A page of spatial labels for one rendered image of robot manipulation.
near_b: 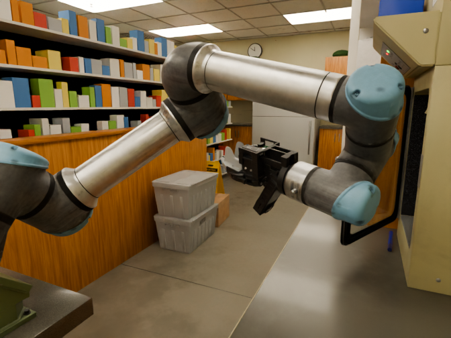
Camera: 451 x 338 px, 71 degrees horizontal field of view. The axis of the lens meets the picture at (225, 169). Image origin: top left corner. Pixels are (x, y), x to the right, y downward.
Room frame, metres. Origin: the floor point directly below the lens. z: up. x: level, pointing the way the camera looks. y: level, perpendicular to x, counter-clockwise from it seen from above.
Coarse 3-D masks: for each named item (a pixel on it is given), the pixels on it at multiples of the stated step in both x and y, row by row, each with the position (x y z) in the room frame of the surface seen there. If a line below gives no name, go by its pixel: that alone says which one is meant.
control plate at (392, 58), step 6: (384, 48) 0.81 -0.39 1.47; (384, 54) 0.89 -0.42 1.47; (390, 54) 0.81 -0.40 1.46; (396, 54) 0.75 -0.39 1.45; (390, 60) 0.88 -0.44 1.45; (396, 60) 0.81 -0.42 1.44; (402, 60) 0.75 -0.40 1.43; (402, 66) 0.80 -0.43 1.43; (408, 66) 0.74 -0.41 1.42; (402, 72) 0.87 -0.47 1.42
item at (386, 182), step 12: (396, 156) 0.89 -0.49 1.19; (384, 168) 0.84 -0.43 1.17; (396, 168) 0.89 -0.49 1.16; (384, 180) 0.85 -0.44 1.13; (396, 180) 0.90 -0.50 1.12; (384, 192) 0.85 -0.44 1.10; (396, 192) 0.90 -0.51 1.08; (384, 204) 0.86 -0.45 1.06; (384, 216) 0.86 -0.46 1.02; (360, 228) 0.78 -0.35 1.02
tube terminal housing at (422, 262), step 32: (448, 0) 0.63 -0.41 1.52; (448, 32) 0.63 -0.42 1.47; (448, 64) 0.63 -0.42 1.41; (448, 96) 0.62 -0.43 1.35; (448, 128) 0.62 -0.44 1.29; (448, 160) 0.62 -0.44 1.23; (448, 192) 0.61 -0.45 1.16; (416, 224) 0.63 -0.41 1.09; (448, 224) 0.61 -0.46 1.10; (416, 256) 0.63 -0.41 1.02; (448, 256) 0.61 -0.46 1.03; (448, 288) 0.60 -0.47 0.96
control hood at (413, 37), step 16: (384, 16) 0.68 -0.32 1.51; (400, 16) 0.66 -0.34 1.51; (416, 16) 0.65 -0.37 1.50; (432, 16) 0.64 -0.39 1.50; (384, 32) 0.68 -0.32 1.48; (400, 32) 0.66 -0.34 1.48; (416, 32) 0.65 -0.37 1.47; (432, 32) 0.64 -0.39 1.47; (400, 48) 0.67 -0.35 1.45; (416, 48) 0.65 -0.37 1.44; (432, 48) 0.64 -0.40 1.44; (416, 64) 0.66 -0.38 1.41; (432, 64) 0.64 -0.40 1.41
